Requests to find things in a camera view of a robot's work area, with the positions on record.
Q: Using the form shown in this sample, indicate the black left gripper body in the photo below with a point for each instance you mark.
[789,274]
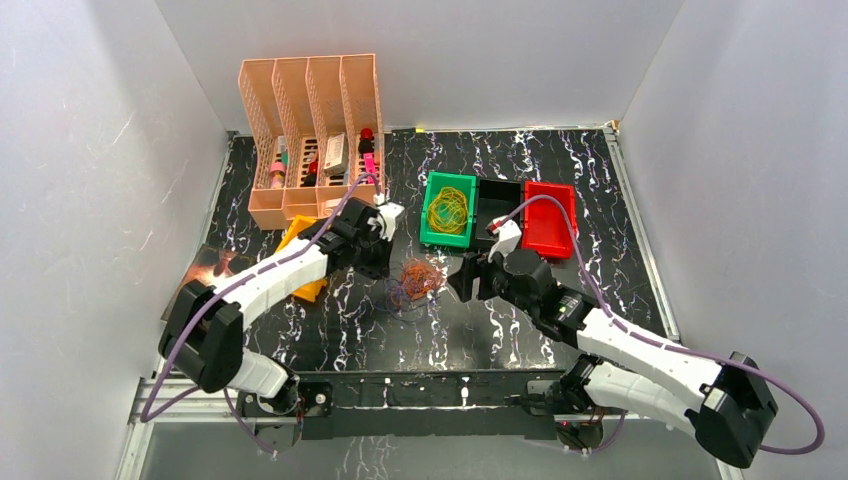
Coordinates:
[375,258]

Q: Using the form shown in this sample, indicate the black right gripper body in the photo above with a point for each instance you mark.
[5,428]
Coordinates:
[501,286]

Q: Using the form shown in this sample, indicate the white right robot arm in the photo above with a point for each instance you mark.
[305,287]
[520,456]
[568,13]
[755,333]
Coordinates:
[725,408]

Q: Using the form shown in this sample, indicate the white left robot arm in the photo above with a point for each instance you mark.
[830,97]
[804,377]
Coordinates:
[204,334]

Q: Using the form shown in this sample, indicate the red plastic bin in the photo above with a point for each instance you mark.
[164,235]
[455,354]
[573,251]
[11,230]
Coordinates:
[544,229]

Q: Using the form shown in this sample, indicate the yellow plastic bin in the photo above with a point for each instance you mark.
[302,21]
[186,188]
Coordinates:
[310,291]

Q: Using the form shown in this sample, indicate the black plastic bin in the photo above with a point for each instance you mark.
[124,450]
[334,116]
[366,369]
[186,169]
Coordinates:
[493,198]

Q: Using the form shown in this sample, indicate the white box in organizer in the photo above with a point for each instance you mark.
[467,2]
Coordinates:
[336,155]

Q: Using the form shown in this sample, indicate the pink highlighter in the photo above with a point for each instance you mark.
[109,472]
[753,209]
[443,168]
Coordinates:
[370,167]

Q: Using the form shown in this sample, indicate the green plastic bin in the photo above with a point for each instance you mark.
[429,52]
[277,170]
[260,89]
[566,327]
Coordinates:
[448,210]

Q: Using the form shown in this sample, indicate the red black stamp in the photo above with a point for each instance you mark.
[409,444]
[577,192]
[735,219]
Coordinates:
[366,144]

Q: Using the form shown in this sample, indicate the peach desk file organizer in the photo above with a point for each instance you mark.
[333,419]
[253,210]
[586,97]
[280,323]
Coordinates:
[293,105]

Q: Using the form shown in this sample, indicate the dark illustrated book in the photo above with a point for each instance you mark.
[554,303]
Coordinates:
[209,266]

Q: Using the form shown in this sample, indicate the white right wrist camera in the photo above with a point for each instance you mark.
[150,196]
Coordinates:
[507,235]

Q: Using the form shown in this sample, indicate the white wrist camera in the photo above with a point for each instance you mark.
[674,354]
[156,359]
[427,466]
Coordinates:
[507,235]
[389,216]

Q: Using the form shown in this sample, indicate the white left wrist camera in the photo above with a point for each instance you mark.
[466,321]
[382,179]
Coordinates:
[389,216]

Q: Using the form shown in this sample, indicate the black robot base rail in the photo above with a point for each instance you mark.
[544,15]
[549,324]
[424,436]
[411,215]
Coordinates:
[430,401]

